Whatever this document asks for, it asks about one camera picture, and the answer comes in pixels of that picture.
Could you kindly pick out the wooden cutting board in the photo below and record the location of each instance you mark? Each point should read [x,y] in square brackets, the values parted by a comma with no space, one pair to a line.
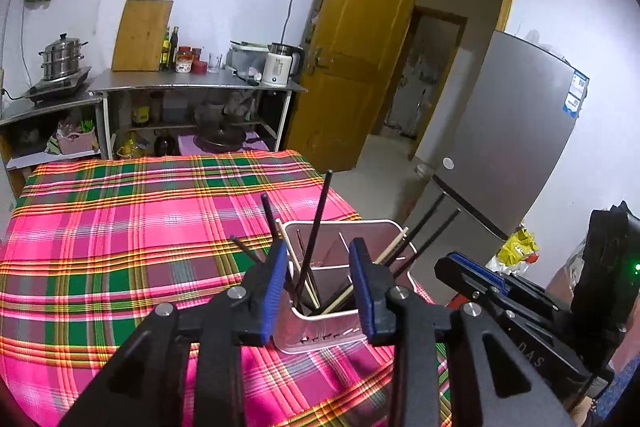
[142,34]

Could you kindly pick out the white electric kettle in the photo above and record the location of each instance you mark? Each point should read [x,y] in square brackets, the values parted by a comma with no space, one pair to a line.
[277,67]

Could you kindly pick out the dark wok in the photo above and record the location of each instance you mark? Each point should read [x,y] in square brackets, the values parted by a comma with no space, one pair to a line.
[220,134]

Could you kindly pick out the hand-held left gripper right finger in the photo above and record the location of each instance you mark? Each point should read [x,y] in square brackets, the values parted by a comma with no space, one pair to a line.
[361,292]

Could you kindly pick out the pink plastic basket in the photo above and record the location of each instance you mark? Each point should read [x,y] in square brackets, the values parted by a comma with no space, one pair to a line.
[75,143]

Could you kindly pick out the yellow wooden door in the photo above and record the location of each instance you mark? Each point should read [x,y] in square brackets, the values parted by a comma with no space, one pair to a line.
[350,57]

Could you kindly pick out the white utensil holder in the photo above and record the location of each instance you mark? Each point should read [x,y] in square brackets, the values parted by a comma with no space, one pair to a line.
[325,329]

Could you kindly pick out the steel steamer pot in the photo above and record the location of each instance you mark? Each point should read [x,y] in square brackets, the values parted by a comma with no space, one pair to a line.
[62,57]

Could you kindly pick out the silver refrigerator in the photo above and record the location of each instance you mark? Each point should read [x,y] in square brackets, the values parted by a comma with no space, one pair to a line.
[490,147]

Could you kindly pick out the yellow door frame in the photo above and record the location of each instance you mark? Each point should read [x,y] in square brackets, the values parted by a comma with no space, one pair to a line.
[505,2]

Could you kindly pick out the pink green plaid cloth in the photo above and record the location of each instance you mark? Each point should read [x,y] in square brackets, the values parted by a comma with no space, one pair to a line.
[125,247]

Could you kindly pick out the induction cooker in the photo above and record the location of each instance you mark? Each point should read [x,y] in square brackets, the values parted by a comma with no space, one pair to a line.
[57,88]

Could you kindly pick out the dark oil bottle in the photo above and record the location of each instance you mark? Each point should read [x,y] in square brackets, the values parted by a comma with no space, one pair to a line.
[173,49]
[164,52]

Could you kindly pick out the black chopstick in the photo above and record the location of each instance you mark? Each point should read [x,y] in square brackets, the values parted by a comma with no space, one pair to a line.
[270,214]
[424,227]
[434,237]
[319,217]
[245,248]

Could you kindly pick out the steel shelf table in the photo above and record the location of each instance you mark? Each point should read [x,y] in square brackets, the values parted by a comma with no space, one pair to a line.
[190,82]

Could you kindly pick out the small red jar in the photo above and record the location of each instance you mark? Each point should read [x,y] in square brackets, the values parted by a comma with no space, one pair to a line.
[199,67]

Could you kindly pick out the clear drinking glass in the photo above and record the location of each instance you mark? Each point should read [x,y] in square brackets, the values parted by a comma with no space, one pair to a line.
[213,64]

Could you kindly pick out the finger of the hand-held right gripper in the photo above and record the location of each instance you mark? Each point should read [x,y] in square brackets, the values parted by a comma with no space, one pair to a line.
[477,264]
[465,284]

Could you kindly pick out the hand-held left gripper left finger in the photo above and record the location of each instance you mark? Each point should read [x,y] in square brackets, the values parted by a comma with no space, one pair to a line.
[274,292]

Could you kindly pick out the yellow plastic bag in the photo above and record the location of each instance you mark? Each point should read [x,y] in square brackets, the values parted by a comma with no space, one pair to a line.
[517,247]

